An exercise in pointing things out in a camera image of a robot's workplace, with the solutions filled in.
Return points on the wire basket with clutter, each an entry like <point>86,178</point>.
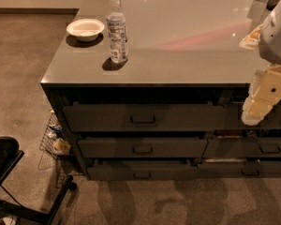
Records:
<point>49,159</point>

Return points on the clear plastic water bottle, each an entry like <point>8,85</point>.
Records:
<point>116,25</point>

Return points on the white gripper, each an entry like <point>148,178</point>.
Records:
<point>277,37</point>

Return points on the dark grey drawer cabinet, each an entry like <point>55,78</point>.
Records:
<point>180,52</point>

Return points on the grey drawer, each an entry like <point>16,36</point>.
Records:
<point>142,147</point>
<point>244,148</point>
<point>247,169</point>
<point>143,117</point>
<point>233,120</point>
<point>141,169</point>

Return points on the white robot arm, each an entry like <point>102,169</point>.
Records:
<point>270,38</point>

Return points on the white paper bowl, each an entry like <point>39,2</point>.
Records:
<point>85,30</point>

